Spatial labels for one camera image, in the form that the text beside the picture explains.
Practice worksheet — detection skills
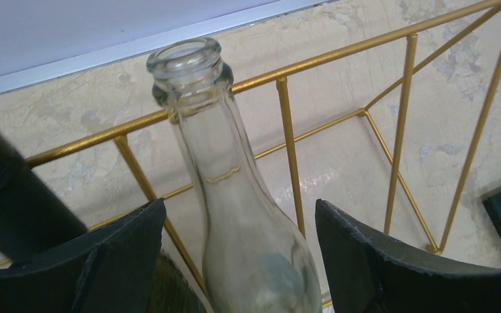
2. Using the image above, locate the aluminium table edge rail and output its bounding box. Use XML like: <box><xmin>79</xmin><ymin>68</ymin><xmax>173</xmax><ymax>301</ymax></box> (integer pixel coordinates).
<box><xmin>0</xmin><ymin>1</ymin><xmax>314</xmax><ymax>94</ymax></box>

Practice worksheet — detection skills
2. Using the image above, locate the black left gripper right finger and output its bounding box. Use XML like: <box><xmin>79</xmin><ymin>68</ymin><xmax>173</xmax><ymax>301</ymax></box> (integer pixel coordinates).
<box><xmin>315</xmin><ymin>199</ymin><xmax>501</xmax><ymax>312</ymax></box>

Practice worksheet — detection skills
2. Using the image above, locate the dark brown bottle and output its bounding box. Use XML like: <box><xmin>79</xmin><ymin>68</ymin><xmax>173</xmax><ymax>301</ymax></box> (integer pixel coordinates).
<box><xmin>0</xmin><ymin>134</ymin><xmax>205</xmax><ymax>312</ymax></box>

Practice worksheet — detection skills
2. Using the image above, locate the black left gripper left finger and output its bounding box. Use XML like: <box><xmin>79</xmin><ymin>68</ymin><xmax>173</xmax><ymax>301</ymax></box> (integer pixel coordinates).
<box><xmin>0</xmin><ymin>199</ymin><xmax>166</xmax><ymax>312</ymax></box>

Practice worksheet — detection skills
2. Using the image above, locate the gold wire wine rack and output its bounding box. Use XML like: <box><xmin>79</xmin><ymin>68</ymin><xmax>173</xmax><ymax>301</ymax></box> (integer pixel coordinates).
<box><xmin>26</xmin><ymin>1</ymin><xmax>501</xmax><ymax>307</ymax></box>

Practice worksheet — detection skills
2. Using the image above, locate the clear glass bottle front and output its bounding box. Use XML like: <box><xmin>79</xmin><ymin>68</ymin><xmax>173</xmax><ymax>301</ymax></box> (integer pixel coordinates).
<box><xmin>146</xmin><ymin>37</ymin><xmax>322</xmax><ymax>312</ymax></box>

